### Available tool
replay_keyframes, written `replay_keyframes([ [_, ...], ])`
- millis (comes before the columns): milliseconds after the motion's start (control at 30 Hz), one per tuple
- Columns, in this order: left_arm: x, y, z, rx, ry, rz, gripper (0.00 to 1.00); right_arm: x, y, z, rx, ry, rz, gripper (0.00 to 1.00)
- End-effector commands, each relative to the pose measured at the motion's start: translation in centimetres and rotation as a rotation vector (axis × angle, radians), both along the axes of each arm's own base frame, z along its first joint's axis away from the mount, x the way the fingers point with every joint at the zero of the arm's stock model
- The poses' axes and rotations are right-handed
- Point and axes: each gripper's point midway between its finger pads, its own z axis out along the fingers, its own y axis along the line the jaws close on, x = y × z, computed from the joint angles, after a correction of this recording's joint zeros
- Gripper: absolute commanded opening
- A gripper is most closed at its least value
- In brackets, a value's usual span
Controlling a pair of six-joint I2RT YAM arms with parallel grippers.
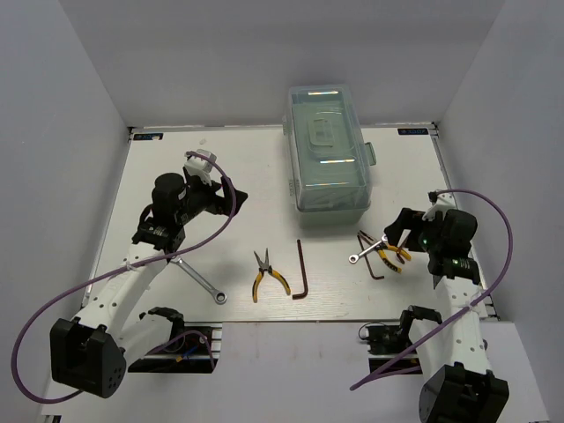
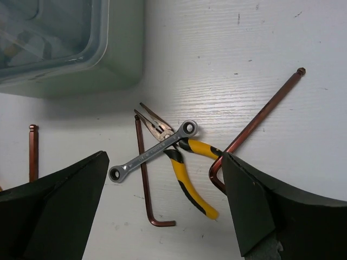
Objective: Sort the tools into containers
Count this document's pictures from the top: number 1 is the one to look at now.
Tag small silver combination wrench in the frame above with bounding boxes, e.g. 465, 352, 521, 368
348, 234, 388, 264

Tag large silver ratchet wrench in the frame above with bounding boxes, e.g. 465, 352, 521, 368
171, 256, 227, 305

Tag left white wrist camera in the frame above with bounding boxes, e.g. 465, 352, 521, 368
183, 149, 217, 185

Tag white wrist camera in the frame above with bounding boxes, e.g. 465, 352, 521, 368
422, 191, 456, 221
183, 149, 217, 185

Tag purple cable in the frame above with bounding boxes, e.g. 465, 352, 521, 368
350, 189, 515, 391
11, 150, 234, 404

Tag green plastic toolbox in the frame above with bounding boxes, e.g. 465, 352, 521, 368
283, 85, 375, 228

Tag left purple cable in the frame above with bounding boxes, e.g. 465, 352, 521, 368
11, 150, 234, 404

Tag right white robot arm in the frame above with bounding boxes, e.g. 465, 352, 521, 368
384, 208, 509, 422

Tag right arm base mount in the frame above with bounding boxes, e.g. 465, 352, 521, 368
358, 306, 442, 372

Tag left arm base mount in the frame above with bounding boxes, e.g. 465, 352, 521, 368
128, 307, 222, 374

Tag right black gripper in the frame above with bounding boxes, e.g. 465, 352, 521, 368
384, 207, 445, 254

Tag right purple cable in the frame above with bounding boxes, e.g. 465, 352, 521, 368
350, 189, 515, 391

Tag left blue table label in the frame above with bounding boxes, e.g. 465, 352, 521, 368
133, 133, 164, 141

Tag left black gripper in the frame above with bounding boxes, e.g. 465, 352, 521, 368
176, 172, 248, 225

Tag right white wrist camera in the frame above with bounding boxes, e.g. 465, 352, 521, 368
422, 191, 456, 221

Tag brown hex key right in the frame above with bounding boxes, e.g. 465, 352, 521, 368
356, 233, 385, 280

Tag yellow needle-nose pliers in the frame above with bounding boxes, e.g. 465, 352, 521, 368
251, 247, 292, 304

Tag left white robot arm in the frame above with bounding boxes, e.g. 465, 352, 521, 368
49, 173, 248, 398

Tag yellow combination pliers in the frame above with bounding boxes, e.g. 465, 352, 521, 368
359, 229, 413, 274

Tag long brown hex key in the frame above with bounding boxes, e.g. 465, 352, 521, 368
292, 239, 308, 301

